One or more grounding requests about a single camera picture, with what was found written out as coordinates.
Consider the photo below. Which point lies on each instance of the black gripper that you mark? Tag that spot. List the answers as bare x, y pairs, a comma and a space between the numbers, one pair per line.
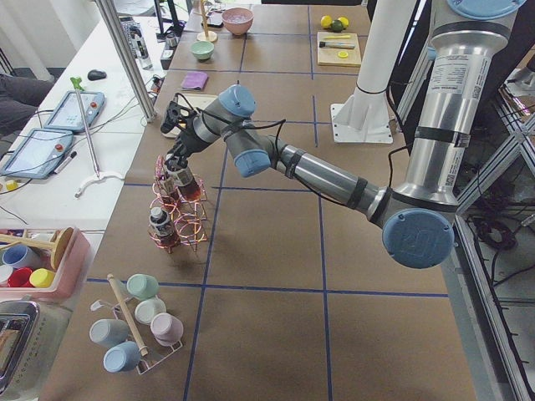
182, 143

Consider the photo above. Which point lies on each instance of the brown tea bottle white cap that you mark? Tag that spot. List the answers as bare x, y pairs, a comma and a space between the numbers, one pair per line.
186, 182

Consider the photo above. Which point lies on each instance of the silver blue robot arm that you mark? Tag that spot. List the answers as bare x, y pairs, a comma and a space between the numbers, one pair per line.
415, 217

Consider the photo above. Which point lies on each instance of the tea bottle in rack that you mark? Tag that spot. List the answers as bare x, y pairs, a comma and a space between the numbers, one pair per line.
163, 226

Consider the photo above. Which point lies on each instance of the purple folded cloth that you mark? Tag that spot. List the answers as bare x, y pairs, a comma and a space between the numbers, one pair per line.
194, 80

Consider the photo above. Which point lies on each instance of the mint green bowl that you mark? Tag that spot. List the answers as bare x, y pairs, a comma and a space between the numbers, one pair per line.
202, 50

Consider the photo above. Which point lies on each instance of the teach pendant tablet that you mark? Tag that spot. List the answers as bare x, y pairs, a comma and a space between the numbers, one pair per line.
67, 116
39, 154

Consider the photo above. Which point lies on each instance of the black computer mouse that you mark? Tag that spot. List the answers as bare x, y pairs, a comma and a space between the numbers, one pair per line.
96, 74

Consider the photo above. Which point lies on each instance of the mint green cup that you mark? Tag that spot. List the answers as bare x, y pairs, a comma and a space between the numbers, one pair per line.
142, 286

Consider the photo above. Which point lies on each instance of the metal grabber stick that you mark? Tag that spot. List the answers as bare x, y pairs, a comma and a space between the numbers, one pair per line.
98, 175

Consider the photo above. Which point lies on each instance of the wooden mug tree stand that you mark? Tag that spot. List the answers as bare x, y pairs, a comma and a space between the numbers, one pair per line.
206, 35

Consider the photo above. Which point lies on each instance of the pink storage bin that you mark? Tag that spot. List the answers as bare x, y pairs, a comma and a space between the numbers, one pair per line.
44, 269

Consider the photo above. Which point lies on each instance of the white cup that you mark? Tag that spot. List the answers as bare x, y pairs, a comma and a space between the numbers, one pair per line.
147, 309

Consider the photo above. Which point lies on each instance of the wooden cup holder rack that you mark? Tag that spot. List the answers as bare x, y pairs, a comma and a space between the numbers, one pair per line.
123, 308

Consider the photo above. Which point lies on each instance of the pink bowl of ice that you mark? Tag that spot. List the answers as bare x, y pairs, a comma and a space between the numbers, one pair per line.
237, 20

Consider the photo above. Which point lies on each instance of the pink cup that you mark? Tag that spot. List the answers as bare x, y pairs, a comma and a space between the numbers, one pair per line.
167, 329

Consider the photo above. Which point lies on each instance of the grey blue cup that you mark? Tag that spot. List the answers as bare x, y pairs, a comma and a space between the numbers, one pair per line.
108, 332

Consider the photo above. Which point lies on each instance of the steel muddler black tip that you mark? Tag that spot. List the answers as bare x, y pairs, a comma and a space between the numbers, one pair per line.
336, 45

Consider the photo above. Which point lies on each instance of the wooden cutting board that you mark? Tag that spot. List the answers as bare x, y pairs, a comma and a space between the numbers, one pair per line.
328, 56

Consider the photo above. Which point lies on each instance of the light blue cup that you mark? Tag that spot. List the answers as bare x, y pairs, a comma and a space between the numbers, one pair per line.
122, 357

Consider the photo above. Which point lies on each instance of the yellow plastic knife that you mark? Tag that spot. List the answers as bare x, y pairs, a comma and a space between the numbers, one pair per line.
344, 36

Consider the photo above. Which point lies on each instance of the yellow lemon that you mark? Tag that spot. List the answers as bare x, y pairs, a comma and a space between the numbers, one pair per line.
344, 22
326, 21

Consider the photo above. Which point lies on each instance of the green avocado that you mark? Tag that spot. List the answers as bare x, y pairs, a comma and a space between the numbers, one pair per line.
336, 26

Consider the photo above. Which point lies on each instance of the copper wire bottle rack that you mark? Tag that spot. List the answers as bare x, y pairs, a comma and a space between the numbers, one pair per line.
188, 216

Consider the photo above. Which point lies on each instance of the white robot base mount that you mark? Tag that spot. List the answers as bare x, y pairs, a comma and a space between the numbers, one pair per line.
364, 116

